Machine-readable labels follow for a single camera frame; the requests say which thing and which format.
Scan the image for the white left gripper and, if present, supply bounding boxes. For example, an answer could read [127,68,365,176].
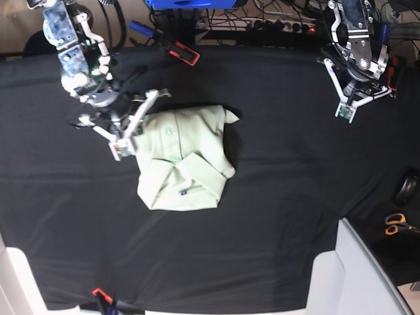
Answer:
[320,58,393,123]

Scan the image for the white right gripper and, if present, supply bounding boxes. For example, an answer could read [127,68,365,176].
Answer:
[77,89,171,161]

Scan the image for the light green T-shirt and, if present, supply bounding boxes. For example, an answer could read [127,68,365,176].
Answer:
[134,105,239,211]

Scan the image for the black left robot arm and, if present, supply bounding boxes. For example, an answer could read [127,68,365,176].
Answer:
[317,1,395,123]

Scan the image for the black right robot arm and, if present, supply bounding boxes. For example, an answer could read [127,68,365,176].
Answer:
[27,1,170,161]

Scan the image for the red black clamp right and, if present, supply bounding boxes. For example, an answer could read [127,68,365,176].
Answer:
[387,56,406,98]

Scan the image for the red black clamp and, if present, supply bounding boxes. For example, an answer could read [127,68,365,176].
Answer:
[159,39,200,66]
[387,56,406,98]

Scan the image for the black table cloth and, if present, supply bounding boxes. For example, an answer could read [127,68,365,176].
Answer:
[1,46,419,314]

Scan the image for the blue clamp right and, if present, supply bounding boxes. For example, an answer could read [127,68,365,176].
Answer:
[379,24,390,45]

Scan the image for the blue clamp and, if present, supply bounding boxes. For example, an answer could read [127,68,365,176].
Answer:
[96,301,145,315]
[379,24,390,45]

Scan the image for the black round object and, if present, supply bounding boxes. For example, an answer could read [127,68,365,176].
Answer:
[394,169,419,207]

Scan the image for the red black clamp top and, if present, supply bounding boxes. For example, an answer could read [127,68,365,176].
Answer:
[159,39,200,66]

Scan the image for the red clamp bottom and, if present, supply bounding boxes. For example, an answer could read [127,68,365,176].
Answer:
[91,287,113,304]

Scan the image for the blue stand base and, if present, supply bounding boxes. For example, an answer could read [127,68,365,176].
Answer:
[146,0,240,9]

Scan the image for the blue clamp bottom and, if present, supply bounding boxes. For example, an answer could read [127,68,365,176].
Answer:
[96,301,145,315]

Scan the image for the white box right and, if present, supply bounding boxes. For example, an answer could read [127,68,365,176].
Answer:
[305,219,413,315]

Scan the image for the white box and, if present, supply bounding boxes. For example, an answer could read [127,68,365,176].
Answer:
[1,237,48,315]
[305,219,413,315]

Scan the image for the white box left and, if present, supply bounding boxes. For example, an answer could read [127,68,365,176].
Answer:
[1,237,48,315]

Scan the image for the orange handled scissors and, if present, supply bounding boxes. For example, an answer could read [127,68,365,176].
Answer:
[385,213,419,236]

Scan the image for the blue handled tool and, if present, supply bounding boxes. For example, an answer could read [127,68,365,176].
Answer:
[129,20,155,38]

